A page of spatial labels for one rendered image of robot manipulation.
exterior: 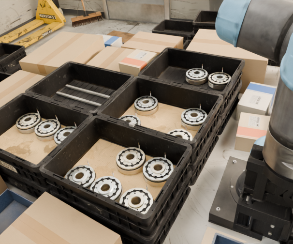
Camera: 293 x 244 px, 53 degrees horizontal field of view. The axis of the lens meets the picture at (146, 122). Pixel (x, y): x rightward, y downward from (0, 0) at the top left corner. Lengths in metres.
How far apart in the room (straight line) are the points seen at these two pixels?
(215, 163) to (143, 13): 3.45
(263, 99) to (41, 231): 1.03
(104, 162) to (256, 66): 0.86
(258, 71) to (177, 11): 2.83
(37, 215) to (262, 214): 0.70
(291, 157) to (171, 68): 1.24
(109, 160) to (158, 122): 0.27
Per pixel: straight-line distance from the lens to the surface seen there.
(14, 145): 1.27
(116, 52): 1.69
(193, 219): 1.05
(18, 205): 1.23
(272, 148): 0.34
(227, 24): 0.44
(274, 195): 0.40
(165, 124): 1.17
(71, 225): 0.90
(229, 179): 1.09
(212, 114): 1.06
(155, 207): 0.80
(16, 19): 4.95
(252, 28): 0.42
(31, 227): 0.94
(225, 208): 1.02
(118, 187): 0.94
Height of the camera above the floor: 1.59
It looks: 40 degrees down
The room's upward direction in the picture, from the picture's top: 7 degrees counter-clockwise
